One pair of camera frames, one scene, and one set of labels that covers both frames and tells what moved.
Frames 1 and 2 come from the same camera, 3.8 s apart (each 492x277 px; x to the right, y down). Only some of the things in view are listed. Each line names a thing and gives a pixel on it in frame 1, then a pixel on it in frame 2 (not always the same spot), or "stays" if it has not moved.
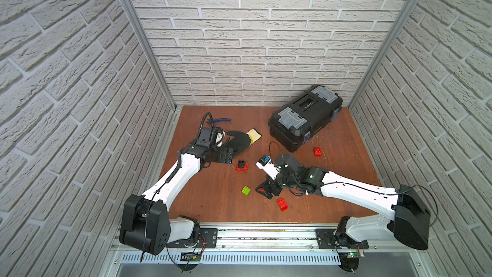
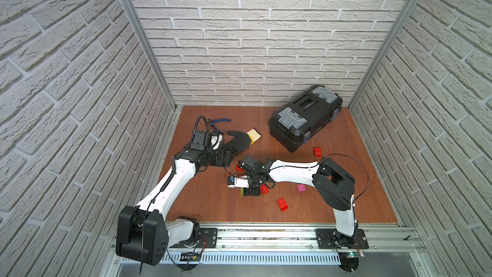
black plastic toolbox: x=293 y=124 stays
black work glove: x=240 y=141 stays
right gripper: x=268 y=183 to x=252 y=192
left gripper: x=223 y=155 stays
